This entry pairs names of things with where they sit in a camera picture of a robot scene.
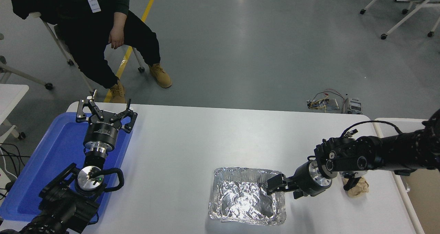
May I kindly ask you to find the seated person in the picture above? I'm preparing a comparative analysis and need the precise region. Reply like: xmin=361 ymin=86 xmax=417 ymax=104
xmin=33 ymin=0 xmax=172 ymax=104

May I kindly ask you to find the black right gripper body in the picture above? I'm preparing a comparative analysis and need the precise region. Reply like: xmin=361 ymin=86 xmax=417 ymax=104
xmin=291 ymin=161 xmax=326 ymax=198

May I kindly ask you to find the blue plastic tray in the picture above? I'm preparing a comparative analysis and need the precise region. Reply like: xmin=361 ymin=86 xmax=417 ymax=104
xmin=0 ymin=112 xmax=134 ymax=222

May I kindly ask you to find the large pale bin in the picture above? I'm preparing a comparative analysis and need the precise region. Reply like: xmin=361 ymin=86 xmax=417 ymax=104
xmin=372 ymin=118 xmax=440 ymax=234

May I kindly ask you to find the crumpled tan paper ball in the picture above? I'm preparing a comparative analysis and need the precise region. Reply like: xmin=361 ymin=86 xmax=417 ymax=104
xmin=341 ymin=177 xmax=370 ymax=198

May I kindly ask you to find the wired circuit board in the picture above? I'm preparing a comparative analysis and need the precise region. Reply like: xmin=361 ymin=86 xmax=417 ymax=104
xmin=307 ymin=89 xmax=346 ymax=111

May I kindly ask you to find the grey wheeled chair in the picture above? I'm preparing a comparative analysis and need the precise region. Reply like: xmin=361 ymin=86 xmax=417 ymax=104
xmin=29 ymin=12 xmax=145 ymax=98

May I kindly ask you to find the silver foil tray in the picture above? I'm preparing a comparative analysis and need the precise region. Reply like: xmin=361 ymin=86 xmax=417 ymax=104
xmin=208 ymin=167 xmax=287 ymax=226

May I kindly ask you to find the small white table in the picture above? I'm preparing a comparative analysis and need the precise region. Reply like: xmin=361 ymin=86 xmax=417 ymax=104
xmin=0 ymin=84 xmax=30 ymax=141

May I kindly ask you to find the white power strip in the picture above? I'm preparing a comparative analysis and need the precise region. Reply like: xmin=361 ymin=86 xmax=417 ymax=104
xmin=0 ymin=167 xmax=15 ymax=193

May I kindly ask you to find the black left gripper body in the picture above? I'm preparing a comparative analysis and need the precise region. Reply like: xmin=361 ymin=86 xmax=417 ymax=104
xmin=84 ymin=116 xmax=122 ymax=149

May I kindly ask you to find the person's left hand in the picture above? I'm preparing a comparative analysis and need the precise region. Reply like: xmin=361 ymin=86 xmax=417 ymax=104
xmin=109 ymin=21 xmax=125 ymax=49

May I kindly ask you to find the grey chair base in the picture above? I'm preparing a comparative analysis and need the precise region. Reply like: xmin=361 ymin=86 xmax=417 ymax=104
xmin=0 ymin=33 xmax=54 ymax=91

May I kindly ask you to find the black jacket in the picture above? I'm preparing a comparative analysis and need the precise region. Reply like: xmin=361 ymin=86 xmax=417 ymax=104
xmin=7 ymin=0 xmax=59 ymax=25

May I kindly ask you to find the black floor cable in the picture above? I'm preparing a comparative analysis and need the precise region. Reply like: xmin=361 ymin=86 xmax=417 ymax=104
xmin=0 ymin=143 xmax=25 ymax=179

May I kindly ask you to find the small grey device box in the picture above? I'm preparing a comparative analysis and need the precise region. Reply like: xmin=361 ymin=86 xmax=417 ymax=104
xmin=345 ymin=97 xmax=362 ymax=114

